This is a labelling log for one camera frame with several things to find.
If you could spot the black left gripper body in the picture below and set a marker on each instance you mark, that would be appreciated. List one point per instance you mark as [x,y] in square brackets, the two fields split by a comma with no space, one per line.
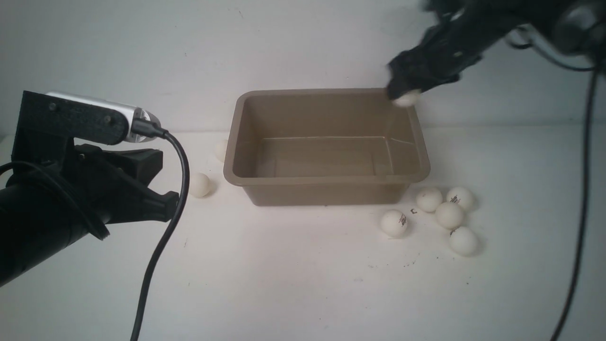
[109,183]

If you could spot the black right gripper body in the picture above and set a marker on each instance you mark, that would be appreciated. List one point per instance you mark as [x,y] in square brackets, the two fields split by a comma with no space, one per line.
[444,52]

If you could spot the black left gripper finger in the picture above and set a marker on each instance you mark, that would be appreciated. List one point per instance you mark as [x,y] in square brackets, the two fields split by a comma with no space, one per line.
[155,207]

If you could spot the white ping-pong ball red logo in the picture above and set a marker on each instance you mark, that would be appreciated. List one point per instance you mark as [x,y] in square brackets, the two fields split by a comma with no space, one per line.
[393,223]

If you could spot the white ping-pong ball front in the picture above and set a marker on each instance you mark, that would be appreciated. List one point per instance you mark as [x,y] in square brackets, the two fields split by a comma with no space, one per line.
[463,241]

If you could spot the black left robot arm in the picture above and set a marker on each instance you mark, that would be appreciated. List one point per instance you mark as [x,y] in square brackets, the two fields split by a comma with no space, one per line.
[37,223]

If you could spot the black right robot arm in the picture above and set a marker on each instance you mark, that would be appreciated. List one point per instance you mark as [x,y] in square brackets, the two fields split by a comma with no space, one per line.
[572,27]

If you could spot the tan plastic bin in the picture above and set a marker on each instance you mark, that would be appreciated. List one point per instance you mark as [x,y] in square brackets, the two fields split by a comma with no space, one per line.
[324,147]

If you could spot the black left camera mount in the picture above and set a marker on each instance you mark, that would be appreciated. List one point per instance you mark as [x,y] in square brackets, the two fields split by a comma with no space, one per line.
[47,127]

